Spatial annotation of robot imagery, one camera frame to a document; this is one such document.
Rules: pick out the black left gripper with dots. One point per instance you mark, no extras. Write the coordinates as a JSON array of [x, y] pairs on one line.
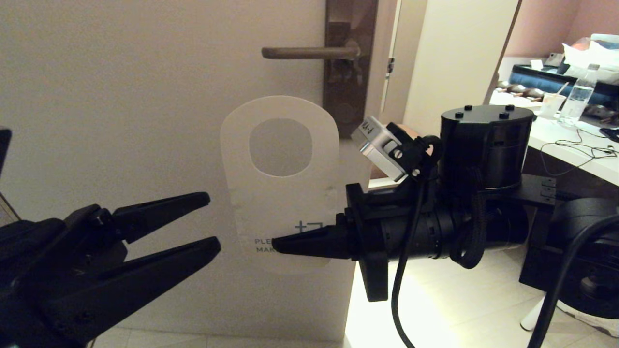
[[29, 270]]

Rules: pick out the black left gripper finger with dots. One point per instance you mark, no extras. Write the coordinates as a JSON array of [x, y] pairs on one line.
[[159, 212]]

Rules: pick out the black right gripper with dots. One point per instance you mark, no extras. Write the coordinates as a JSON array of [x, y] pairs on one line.
[[372, 241]]

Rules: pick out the light grey door hanger sign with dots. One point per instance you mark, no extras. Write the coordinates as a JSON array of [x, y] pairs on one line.
[[280, 203]]

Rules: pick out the beige wooden door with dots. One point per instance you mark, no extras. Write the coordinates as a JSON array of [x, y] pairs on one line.
[[145, 96]]

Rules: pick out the brown metal lock plate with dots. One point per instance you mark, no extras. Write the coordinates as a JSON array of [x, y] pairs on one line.
[[348, 72]]

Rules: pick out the cream bench shelf unit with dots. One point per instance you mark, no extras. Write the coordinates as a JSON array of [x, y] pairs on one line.
[[454, 58]]

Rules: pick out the white paper sheet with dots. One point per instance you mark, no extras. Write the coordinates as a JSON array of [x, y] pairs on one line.
[[508, 100]]

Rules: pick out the brown glossy object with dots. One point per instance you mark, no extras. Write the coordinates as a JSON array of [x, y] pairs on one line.
[[520, 91]]

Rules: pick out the white paper cup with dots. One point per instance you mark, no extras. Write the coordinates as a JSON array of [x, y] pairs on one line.
[[551, 107]]

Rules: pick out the navy blue suitcase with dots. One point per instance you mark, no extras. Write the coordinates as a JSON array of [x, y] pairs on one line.
[[537, 79]]

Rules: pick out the white table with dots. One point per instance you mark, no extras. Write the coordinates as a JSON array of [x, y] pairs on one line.
[[580, 159]]

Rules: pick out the wooden stir stick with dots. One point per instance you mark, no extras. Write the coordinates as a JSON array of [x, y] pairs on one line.
[[561, 90]]

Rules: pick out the clear plastic water bottle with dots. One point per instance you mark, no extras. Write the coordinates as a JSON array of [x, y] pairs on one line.
[[578, 101]]

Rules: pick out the black flat gadget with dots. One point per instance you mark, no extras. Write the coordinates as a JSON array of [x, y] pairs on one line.
[[610, 135]]

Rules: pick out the white plastic bag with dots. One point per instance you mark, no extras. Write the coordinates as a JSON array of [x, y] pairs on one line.
[[590, 55]]

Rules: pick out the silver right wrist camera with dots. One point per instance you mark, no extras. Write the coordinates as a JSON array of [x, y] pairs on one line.
[[379, 145]]

